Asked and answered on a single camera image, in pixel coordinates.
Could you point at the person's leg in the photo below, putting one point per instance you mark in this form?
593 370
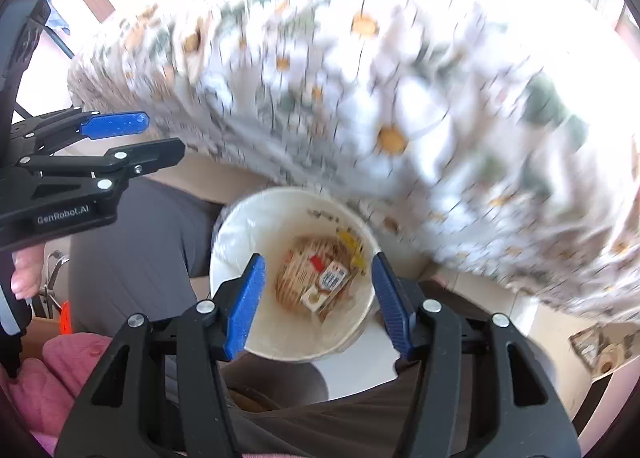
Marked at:
320 418
140 248

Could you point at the yellow wrapper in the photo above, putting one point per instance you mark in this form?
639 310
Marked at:
350 245

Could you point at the beige bed frame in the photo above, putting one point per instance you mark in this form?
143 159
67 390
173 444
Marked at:
225 182

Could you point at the person's right leg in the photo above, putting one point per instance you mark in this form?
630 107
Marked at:
320 418

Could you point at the pink knit garment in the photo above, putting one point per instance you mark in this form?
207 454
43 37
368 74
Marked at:
50 388

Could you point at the floral bedspread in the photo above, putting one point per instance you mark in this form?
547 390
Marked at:
350 87

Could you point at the person's left leg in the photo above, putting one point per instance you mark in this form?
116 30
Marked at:
140 248

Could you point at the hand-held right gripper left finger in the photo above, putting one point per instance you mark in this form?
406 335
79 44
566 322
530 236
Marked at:
246 308

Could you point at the metal frame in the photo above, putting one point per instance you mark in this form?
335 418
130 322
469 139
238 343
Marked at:
55 263

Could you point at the person's left hand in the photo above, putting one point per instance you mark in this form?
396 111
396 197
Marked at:
25 273

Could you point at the orange plastic object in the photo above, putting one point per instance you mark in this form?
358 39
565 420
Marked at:
65 320

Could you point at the white plastic bin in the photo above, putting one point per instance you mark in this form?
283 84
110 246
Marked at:
300 210

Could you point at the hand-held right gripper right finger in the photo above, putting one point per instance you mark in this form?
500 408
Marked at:
391 308

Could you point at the open cardboard box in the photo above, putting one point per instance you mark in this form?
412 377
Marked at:
597 353

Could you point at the round brown patterned packet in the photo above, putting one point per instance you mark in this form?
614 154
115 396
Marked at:
292 278

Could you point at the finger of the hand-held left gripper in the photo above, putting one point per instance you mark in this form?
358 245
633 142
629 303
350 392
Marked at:
155 152
115 123

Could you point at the small white red box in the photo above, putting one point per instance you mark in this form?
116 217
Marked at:
327 285

